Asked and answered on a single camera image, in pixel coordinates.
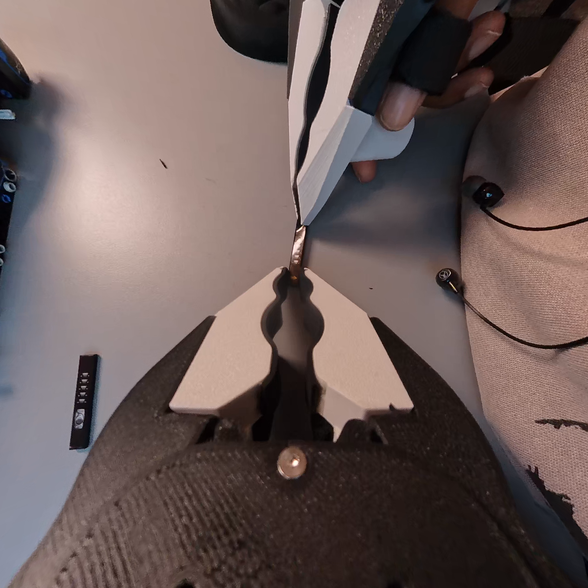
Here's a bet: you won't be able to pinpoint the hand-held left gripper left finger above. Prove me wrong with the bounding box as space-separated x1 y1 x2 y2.
169 266 289 425

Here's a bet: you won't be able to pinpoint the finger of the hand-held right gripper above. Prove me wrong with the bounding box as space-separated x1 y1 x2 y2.
288 0 341 215
297 0 382 227

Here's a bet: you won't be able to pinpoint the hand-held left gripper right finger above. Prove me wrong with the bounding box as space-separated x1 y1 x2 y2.
300 268 414 442

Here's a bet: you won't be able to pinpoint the black lego tile yellow arrow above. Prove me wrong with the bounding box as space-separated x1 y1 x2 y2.
288 224 307 283

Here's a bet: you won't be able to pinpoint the blue white lego race car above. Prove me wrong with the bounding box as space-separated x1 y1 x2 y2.
0 39 33 276

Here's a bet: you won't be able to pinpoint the person's right hand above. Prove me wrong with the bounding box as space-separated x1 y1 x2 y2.
353 10 508 183

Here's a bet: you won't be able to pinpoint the person's beige sweatshirt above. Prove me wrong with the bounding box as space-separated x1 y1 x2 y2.
459 18 588 559

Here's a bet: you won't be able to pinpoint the black wired earphones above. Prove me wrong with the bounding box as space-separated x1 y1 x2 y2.
435 175 588 350

